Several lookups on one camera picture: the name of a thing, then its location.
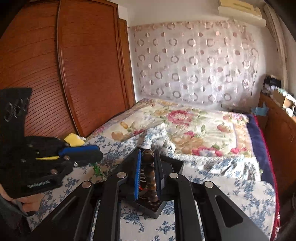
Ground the black square jewelry box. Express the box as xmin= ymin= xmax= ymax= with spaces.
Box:
xmin=108 ymin=146 xmax=185 ymax=219

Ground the brown wooden bead bracelet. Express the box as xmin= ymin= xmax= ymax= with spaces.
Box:
xmin=137 ymin=148 xmax=163 ymax=208

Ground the person's left hand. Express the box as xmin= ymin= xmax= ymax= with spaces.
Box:
xmin=0 ymin=185 xmax=44 ymax=212

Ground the green gem pendant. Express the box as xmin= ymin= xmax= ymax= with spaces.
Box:
xmin=91 ymin=163 xmax=103 ymax=177

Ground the yellow cushion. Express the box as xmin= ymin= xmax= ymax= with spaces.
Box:
xmin=64 ymin=133 xmax=86 ymax=147

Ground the pink floral quilt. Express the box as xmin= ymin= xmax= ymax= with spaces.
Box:
xmin=87 ymin=98 xmax=254 ymax=158

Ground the blue floral bedspread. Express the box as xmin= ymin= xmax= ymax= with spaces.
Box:
xmin=26 ymin=124 xmax=277 ymax=241

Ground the red wooden wardrobe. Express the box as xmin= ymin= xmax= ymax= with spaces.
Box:
xmin=1 ymin=1 xmax=135 ymax=137

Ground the purple blanket edge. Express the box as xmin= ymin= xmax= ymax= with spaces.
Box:
xmin=247 ymin=114 xmax=280 ymax=240

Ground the sheer circle pattern curtain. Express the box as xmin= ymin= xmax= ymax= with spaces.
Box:
xmin=129 ymin=20 xmax=259 ymax=110

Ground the wooden side cabinet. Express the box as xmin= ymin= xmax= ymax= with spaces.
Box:
xmin=258 ymin=93 xmax=295 ymax=201

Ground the cardboard box on cabinet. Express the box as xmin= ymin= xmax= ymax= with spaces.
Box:
xmin=271 ymin=89 xmax=294 ymax=108

